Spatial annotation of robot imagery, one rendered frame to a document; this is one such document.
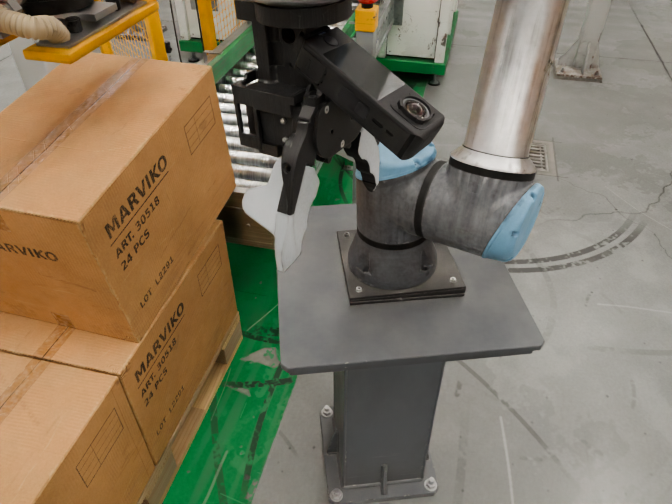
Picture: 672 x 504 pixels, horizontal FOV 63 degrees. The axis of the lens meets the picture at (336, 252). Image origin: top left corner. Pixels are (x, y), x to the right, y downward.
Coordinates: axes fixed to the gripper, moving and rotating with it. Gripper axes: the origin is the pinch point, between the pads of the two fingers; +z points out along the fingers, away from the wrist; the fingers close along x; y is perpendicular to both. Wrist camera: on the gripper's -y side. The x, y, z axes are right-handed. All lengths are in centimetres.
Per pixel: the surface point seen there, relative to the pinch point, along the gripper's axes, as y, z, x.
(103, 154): 76, 22, -26
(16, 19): 78, -6, -19
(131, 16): 80, 0, -44
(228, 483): 55, 120, -18
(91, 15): 79, -3, -35
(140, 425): 66, 86, -6
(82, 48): 74, 1, -27
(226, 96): 142, 58, -129
